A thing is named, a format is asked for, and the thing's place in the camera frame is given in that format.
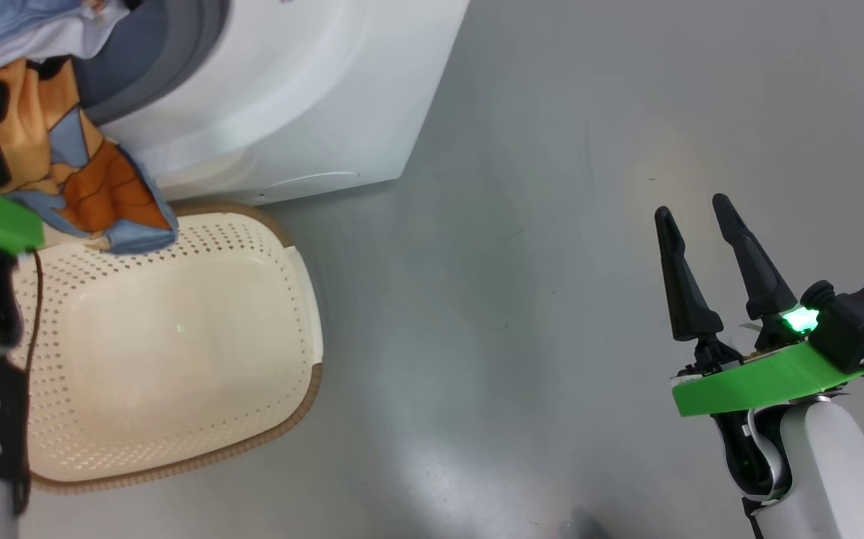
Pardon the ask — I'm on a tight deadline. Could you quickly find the blue cartoon print garment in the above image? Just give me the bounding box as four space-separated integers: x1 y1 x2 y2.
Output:
0 0 180 255

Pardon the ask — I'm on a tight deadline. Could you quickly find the white front-load washing machine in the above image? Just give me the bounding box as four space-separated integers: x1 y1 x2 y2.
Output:
73 0 470 207

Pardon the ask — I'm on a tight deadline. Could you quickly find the cream perforated laundry basket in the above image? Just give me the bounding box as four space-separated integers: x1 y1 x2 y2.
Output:
9 202 324 495

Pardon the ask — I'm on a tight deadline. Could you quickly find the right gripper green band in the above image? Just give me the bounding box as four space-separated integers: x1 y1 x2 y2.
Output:
654 193 864 418

